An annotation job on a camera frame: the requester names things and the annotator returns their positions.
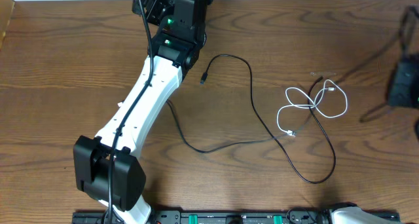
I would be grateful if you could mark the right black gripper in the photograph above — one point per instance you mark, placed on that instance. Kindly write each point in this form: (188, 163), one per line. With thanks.
(406, 73)

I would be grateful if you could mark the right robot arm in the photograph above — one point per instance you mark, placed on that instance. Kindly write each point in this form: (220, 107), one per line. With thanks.
(352, 214)

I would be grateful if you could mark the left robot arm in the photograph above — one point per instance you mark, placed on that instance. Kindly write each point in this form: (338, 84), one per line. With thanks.
(107, 166)

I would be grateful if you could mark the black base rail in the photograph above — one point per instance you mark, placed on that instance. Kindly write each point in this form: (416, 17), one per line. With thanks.
(177, 217)

